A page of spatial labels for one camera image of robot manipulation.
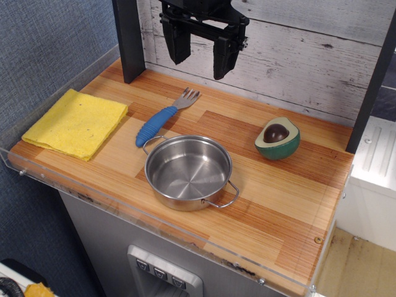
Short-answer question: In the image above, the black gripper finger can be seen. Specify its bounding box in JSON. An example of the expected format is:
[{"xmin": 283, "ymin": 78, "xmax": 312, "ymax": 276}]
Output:
[
  {"xmin": 213, "ymin": 37, "xmax": 239, "ymax": 80},
  {"xmin": 162, "ymin": 19, "xmax": 191, "ymax": 64}
]

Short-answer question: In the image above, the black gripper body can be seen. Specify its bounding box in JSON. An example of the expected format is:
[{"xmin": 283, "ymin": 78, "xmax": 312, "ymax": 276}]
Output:
[{"xmin": 160, "ymin": 1, "xmax": 249, "ymax": 50}]

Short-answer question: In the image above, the blue handled metal fork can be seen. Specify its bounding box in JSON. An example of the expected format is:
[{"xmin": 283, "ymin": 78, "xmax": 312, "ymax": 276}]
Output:
[{"xmin": 135, "ymin": 87, "xmax": 200, "ymax": 147}]

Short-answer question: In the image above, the stainless steel pot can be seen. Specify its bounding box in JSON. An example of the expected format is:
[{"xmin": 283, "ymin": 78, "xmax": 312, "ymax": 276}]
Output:
[{"xmin": 142, "ymin": 135, "xmax": 239, "ymax": 211}]

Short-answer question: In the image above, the toy avocado half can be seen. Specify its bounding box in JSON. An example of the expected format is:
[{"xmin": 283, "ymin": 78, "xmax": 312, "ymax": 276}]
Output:
[{"xmin": 254, "ymin": 117, "xmax": 301, "ymax": 160}]

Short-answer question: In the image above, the yellow folded cloth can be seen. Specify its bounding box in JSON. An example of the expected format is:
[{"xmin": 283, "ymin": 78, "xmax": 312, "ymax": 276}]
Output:
[{"xmin": 22, "ymin": 89, "xmax": 128, "ymax": 161}]

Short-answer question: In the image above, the white toy sink unit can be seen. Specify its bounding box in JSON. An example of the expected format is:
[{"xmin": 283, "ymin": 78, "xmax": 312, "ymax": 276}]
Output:
[{"xmin": 335, "ymin": 116, "xmax": 395, "ymax": 251}]

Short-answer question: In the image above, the grey toy fridge cabinet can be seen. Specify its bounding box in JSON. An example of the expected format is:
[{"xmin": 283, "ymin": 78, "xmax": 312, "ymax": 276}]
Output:
[{"xmin": 61, "ymin": 193, "xmax": 281, "ymax": 296}]

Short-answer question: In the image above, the silver dispenser button panel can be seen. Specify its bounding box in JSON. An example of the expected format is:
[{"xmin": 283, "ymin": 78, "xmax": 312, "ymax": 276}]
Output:
[{"xmin": 127, "ymin": 244, "xmax": 204, "ymax": 296}]

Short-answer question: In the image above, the yellow object bottom left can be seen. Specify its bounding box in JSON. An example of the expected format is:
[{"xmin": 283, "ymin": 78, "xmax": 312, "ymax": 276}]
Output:
[{"xmin": 24, "ymin": 283, "xmax": 55, "ymax": 297}]

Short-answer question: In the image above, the dark right vertical post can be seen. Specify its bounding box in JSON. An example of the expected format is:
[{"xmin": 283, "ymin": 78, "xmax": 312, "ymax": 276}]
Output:
[{"xmin": 345, "ymin": 12, "xmax": 395, "ymax": 153}]

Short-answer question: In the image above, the clear acrylic guard rail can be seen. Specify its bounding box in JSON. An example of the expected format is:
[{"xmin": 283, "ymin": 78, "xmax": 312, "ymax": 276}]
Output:
[{"xmin": 9, "ymin": 41, "xmax": 360, "ymax": 296}]

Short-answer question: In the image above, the black cable bottom left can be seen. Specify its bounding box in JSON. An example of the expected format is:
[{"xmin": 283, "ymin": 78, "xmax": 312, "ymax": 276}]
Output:
[{"xmin": 0, "ymin": 277, "xmax": 24, "ymax": 297}]

